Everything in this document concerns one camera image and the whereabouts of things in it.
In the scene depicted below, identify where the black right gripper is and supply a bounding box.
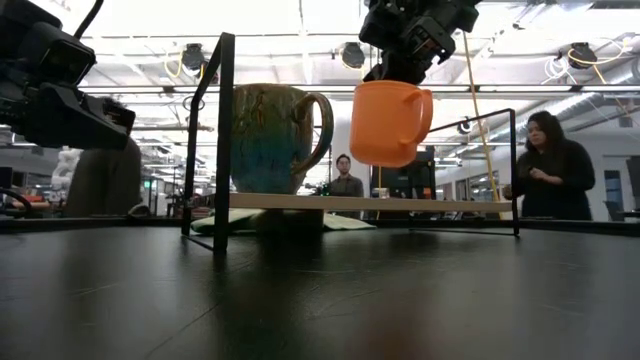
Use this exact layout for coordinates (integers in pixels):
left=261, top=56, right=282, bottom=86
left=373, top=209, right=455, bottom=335
left=359, top=0, right=480, bottom=85

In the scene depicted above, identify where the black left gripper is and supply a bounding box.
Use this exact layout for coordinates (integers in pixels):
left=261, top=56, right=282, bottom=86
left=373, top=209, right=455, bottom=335
left=0, top=74, right=137, bottom=150

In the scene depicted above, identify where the orange plastic mug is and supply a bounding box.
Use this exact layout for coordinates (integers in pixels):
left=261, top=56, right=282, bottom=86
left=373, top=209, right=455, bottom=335
left=348, top=79, right=435, bottom=169

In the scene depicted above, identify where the green blue ceramic mug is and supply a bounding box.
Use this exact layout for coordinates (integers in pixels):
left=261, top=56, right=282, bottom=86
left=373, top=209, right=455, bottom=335
left=229, top=83, right=335, bottom=195

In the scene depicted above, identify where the black round hanging lamp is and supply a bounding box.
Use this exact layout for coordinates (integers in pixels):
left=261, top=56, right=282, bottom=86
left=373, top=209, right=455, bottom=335
left=568, top=42, right=599, bottom=70
left=341, top=42, right=367, bottom=70
left=180, top=43, right=206, bottom=71

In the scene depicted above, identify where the white robot figure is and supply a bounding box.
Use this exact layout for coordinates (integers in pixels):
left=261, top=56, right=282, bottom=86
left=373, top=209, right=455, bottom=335
left=51, top=147, right=81, bottom=191

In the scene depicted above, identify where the person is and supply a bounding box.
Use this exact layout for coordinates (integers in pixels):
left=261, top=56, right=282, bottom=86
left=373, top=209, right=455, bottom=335
left=502, top=110, right=597, bottom=221
left=64, top=98, right=144, bottom=219
left=327, top=153, right=365, bottom=198

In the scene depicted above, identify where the black monitor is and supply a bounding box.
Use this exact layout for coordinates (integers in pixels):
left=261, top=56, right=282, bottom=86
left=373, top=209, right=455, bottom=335
left=370, top=149, right=436, bottom=200

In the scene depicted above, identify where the light green cloth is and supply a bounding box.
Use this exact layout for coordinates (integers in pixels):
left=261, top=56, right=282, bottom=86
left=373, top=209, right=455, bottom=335
left=190, top=208, right=377, bottom=235

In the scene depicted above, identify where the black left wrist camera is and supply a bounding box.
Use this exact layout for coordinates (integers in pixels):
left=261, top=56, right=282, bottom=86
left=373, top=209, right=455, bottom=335
left=19, top=22, right=97, bottom=86

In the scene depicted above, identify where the yellow hanging cord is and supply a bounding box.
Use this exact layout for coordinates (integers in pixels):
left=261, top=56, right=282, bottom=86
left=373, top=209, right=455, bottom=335
left=462, top=32, right=501, bottom=204

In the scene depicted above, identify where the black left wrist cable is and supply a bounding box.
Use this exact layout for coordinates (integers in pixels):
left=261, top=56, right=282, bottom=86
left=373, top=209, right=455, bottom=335
left=73, top=0, right=105, bottom=40

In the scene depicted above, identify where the black curved cable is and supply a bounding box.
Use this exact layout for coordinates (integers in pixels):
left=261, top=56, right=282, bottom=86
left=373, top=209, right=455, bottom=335
left=0, top=188, right=34, bottom=219

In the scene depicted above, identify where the wooden shelf with black frame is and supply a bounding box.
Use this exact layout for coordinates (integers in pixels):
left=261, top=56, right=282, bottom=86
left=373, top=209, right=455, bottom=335
left=180, top=32, right=520, bottom=254

